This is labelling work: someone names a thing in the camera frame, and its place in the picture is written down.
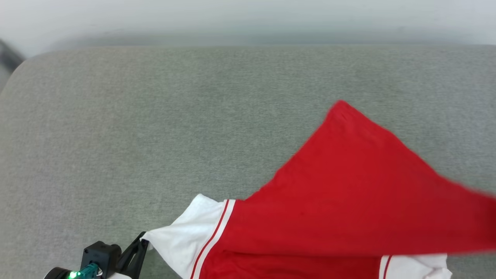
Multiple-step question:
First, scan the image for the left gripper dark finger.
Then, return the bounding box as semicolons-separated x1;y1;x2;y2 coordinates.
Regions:
125;239;150;279
115;231;147;272

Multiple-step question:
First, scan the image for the red garment with white sleeves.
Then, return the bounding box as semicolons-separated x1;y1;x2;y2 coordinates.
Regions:
142;99;496;279

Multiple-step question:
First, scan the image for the grey fabric sofa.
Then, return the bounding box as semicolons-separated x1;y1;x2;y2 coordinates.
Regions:
0;45;496;279

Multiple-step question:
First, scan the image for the grey metal bar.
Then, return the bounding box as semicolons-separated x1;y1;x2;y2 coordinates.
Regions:
0;39;24;75

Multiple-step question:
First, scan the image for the black cable with teal plug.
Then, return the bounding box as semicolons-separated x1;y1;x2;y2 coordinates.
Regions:
68;263;100;279

